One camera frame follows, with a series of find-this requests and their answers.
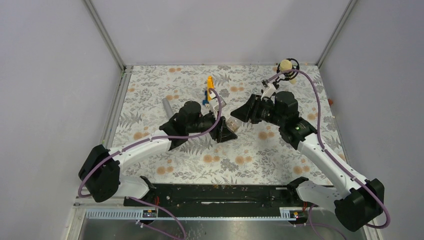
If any cream foam studio microphone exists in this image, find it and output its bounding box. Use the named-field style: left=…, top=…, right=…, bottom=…
left=276, top=58, right=300, bottom=84

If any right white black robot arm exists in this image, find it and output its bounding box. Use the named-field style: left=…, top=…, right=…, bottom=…
left=230, top=91, right=385, bottom=232

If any floral patterned table mat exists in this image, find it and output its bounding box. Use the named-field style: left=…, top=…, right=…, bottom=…
left=112, top=65, right=345, bottom=185

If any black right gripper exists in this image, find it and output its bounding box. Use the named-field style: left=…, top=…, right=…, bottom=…
left=230, top=94, right=285, bottom=127

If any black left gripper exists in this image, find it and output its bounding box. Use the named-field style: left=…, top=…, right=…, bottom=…
left=187, top=107, right=238, bottom=142

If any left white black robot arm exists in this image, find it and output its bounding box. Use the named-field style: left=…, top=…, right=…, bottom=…
left=78, top=98, right=237, bottom=206

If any blue yellow toy block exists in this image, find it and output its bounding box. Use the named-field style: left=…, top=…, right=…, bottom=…
left=202, top=76, right=216, bottom=106

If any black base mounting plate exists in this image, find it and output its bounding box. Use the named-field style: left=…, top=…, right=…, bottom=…
left=123, top=183, right=311, bottom=218

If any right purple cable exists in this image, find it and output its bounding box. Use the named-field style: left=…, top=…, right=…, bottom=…
left=261, top=68, right=392, bottom=240

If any white slotted cable duct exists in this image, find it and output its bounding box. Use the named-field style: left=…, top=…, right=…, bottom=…
left=84, top=207, right=299, bottom=222

